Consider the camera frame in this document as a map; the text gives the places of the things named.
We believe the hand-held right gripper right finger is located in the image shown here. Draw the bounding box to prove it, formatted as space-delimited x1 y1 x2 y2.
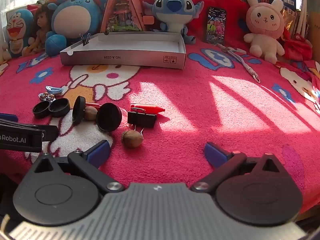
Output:
190 142 293 193

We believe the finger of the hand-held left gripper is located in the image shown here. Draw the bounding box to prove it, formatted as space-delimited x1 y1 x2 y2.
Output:
0 120 59 142
0 113 18 123

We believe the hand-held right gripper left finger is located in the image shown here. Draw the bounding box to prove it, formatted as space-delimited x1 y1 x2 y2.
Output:
25 140 125 193

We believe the brown beaded hair clip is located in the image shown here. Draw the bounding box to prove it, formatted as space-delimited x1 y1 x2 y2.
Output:
38 92 55 102

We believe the clear plastic disc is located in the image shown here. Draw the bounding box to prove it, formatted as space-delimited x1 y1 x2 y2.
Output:
115 107 132 128

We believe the blue hair clip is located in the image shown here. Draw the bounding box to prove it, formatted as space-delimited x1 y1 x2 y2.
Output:
45 85 68 95

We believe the large black binder clip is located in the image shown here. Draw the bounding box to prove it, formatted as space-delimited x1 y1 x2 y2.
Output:
127 107 157 135

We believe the white cardboard box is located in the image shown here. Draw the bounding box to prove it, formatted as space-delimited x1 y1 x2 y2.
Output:
59 32 187 70

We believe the brown nut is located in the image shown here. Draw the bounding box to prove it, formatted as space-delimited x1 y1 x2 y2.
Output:
84 106 98 121
121 130 144 148

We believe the pink cartoon printed blanket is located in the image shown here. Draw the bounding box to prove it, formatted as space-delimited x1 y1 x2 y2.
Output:
0 37 320 215

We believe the blue robot cat plush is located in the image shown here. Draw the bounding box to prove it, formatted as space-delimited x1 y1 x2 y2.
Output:
5 9 34 58

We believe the small black binder clip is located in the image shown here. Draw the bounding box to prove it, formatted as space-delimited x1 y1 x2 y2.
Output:
79 33 91 47

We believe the brown-haired doll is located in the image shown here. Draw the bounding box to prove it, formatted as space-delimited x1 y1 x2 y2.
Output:
28 4 54 53

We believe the round blue mouse plush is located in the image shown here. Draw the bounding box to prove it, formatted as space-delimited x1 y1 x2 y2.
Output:
46 0 108 57

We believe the smartphone with lit screen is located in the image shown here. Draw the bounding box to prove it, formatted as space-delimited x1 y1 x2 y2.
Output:
205 7 227 45

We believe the red cloth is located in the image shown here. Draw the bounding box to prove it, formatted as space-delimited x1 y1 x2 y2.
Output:
282 29 313 62

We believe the triangular pink display toy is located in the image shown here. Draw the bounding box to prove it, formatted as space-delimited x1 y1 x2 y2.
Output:
100 0 153 33

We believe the blue alien plush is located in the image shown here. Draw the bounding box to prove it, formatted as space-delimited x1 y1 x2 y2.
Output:
142 0 204 45

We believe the pink bunny plush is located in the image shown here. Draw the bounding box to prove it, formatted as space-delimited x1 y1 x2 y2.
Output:
244 0 285 64

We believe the wooden board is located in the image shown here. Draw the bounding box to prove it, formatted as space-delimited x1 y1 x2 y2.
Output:
309 11 320 60

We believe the white rack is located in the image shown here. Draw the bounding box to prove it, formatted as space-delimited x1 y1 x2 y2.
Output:
292 0 310 38

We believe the grey lanyard cord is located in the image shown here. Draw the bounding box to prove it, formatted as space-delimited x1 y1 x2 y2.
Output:
217 42 261 83

